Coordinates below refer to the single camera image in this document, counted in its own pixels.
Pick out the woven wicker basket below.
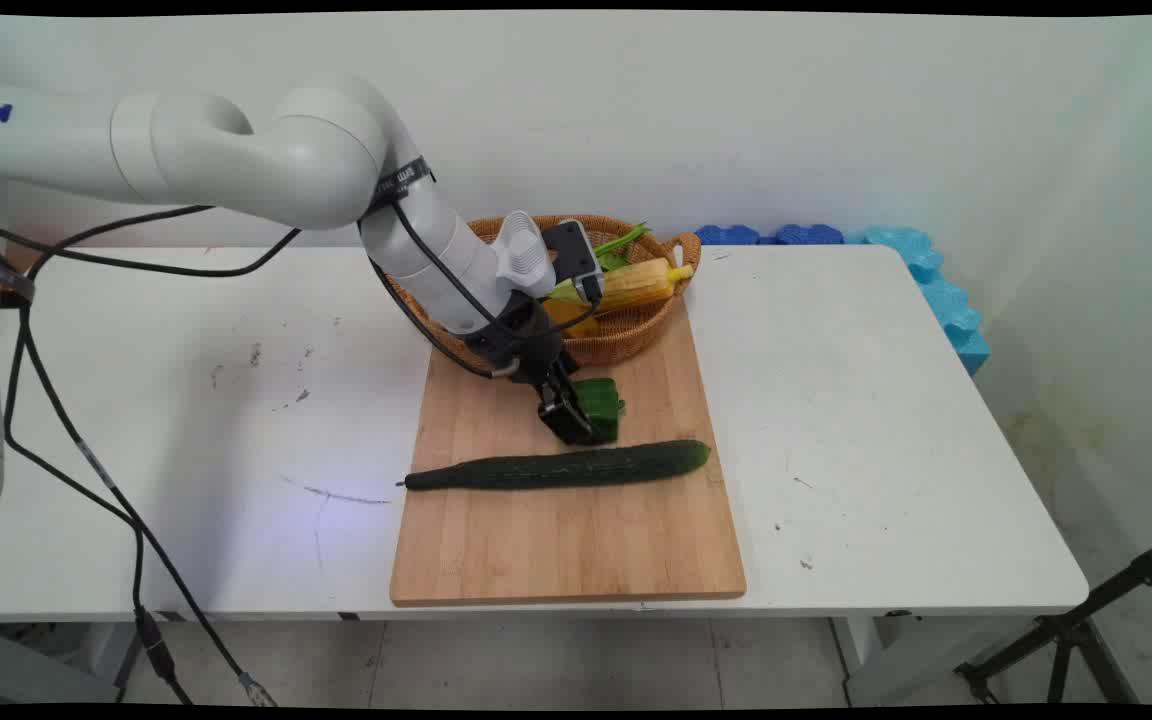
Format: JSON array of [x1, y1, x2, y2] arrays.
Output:
[[382, 213, 703, 369]]

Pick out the white ribbed camera mount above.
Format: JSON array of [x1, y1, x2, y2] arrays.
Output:
[[493, 210, 558, 300]]

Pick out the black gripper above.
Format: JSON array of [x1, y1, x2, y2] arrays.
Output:
[[463, 296, 598, 448]]

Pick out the wooden cutting board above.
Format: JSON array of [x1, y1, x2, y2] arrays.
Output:
[[389, 294, 748, 608]]

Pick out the yellow corn cob with husk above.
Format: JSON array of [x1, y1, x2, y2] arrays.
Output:
[[547, 257, 695, 314]]

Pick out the green bell pepper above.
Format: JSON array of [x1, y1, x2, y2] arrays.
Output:
[[572, 377, 628, 445]]

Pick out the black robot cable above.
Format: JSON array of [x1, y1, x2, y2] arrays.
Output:
[[0, 172, 601, 707]]

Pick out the black velcro cable strap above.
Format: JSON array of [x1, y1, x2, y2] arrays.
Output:
[[368, 156, 436, 215], [0, 256, 38, 303]]

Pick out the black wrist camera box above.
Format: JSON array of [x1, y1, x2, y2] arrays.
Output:
[[540, 220, 606, 304]]

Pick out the long dark green cucumber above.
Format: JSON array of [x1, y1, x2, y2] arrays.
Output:
[[397, 439, 713, 493]]

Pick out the white table leg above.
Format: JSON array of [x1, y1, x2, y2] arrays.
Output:
[[829, 611, 1042, 708], [0, 622, 142, 707]]

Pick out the brown-yellow potato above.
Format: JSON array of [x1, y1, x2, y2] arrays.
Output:
[[544, 298, 603, 339]]

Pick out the light blue foam mat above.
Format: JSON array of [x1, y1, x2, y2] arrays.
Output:
[[860, 226, 993, 378]]

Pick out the black tripod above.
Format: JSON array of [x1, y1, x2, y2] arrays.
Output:
[[953, 531, 1152, 707]]

